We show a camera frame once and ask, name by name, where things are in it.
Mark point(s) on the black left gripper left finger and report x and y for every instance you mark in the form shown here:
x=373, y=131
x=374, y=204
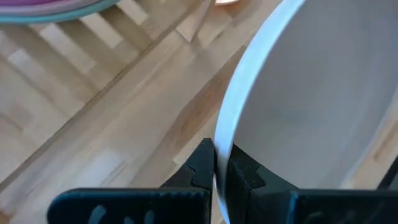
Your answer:
x=202, y=168

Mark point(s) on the pale green plastic plate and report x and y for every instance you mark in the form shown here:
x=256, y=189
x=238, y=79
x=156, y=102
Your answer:
x=46, y=19

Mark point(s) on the magenta plastic plate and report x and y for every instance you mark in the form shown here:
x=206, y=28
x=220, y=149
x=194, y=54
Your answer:
x=31, y=1

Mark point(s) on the peach plastic plate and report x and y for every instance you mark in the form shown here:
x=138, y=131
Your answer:
x=227, y=2

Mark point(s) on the slatted wooden shelf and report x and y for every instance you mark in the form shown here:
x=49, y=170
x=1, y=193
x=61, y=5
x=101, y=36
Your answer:
x=77, y=102

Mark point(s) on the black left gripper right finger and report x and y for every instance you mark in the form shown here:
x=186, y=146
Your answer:
x=248, y=193

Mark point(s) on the pale beige plastic plate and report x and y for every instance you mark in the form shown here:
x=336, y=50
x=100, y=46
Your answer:
x=311, y=93

